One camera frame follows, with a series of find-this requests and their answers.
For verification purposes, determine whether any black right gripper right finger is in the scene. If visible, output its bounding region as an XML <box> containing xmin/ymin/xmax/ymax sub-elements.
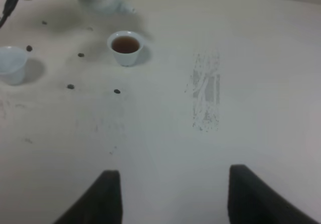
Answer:
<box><xmin>227</xmin><ymin>165</ymin><xmax>317</xmax><ymax>224</ymax></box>

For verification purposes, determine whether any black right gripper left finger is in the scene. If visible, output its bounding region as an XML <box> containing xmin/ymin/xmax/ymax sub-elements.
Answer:
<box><xmin>55</xmin><ymin>170</ymin><xmax>123</xmax><ymax>223</ymax></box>

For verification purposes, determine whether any far light blue teacup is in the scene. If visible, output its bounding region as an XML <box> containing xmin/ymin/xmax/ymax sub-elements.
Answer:
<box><xmin>107</xmin><ymin>31</ymin><xmax>144</xmax><ymax>67</ymax></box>

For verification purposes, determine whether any light blue teacup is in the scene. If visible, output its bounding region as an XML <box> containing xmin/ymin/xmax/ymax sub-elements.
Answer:
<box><xmin>1</xmin><ymin>46</ymin><xmax>28</xmax><ymax>85</ymax></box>
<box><xmin>107</xmin><ymin>31</ymin><xmax>144</xmax><ymax>67</ymax></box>

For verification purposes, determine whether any near light blue teacup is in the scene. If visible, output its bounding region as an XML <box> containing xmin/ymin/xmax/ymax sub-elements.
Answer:
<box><xmin>1</xmin><ymin>46</ymin><xmax>28</xmax><ymax>85</ymax></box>

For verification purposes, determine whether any black left camera cable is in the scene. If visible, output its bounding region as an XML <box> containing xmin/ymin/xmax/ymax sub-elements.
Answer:
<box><xmin>0</xmin><ymin>0</ymin><xmax>22</xmax><ymax>29</ymax></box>

